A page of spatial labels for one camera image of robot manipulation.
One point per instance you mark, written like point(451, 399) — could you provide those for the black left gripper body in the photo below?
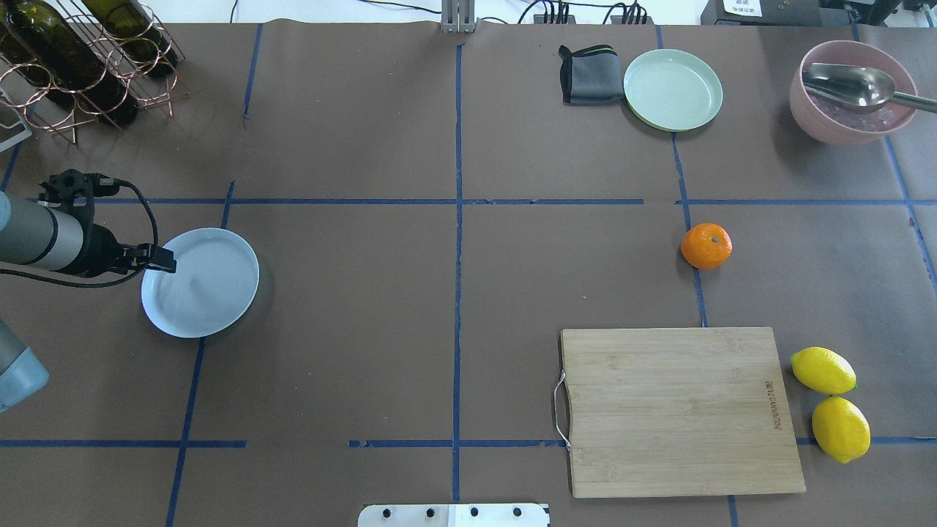
point(100, 252)

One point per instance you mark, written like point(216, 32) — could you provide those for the yellow lemon upper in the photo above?
point(823, 370)

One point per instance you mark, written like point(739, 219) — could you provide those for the aluminium frame post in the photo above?
point(458, 16)

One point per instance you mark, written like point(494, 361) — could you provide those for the orange mandarin fruit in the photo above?
point(706, 246)

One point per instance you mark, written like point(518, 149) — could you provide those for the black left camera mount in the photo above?
point(72, 192)

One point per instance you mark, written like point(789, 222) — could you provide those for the grey folded cloth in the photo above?
point(591, 76)

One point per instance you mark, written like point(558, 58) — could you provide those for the light blue plate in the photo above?
point(216, 278)

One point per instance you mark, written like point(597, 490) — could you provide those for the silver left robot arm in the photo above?
point(63, 241)

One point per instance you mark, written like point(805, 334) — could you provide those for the dark wine bottle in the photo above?
point(71, 62)
point(138, 35)

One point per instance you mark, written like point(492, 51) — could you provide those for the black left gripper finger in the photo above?
point(160, 260)

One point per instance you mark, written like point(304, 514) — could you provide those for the yellow lemon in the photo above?
point(823, 370)
point(840, 429)

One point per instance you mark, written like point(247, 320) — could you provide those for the yellow lemon lower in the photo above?
point(840, 429)

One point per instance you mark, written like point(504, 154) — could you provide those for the white wire cup rack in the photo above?
point(14, 129)

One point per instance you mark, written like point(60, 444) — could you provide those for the bamboo cutting board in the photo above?
point(675, 412)

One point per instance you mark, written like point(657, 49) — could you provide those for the light green plate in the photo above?
point(672, 90)

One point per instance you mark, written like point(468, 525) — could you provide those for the pink bowl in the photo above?
point(822, 128)

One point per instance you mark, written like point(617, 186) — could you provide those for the metal ice scoop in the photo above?
point(864, 88)

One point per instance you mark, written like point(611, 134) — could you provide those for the copper wire bottle rack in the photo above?
point(49, 108)

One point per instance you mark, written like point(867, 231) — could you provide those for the clear ice cubes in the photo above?
point(870, 121)

